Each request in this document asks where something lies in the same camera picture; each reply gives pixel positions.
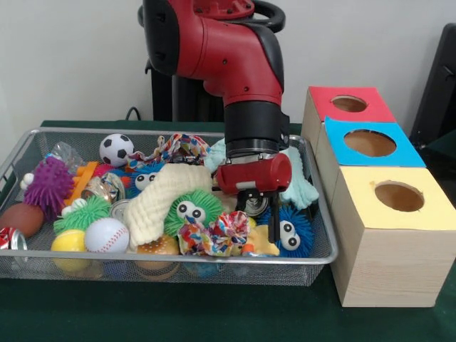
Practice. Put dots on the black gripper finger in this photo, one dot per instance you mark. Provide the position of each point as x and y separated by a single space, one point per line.
275 217
242 203

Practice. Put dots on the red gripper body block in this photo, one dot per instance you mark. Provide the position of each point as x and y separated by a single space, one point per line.
253 174

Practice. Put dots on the yellow plush duck toy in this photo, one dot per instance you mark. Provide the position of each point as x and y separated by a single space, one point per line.
261 244

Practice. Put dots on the green spiky ball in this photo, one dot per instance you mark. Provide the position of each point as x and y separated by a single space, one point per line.
206 203

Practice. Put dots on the light blue muslin cloth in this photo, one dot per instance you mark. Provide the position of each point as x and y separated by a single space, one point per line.
303 189

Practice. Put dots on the cream muslin cloth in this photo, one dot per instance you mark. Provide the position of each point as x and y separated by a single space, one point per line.
153 206

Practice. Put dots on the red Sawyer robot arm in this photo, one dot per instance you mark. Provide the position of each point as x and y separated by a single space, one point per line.
228 53

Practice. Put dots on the shallow clear mesh bin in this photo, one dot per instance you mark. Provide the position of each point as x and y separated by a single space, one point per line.
249 274

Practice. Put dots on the wooden three-hole box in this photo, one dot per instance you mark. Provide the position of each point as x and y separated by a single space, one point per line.
392 249

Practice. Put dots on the crushed drink can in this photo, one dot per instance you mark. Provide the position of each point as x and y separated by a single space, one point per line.
258 206

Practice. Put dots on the blue spiky ball with eyes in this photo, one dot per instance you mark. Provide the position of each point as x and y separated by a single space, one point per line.
303 221

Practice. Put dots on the dark green table cloth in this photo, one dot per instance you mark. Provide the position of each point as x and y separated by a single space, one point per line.
178 313

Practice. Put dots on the small soccer ball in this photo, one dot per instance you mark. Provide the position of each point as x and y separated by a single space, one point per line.
117 149

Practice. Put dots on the white baseball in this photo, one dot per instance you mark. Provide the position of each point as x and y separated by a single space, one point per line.
107 237

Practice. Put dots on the green covered side table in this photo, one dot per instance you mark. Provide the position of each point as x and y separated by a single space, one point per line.
447 142

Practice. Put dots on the purple spiky ball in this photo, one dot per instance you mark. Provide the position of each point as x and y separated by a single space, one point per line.
50 185

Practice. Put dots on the black stand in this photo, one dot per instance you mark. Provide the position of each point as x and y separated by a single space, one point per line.
438 89

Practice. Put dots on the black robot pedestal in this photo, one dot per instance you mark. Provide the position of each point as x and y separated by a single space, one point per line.
164 99

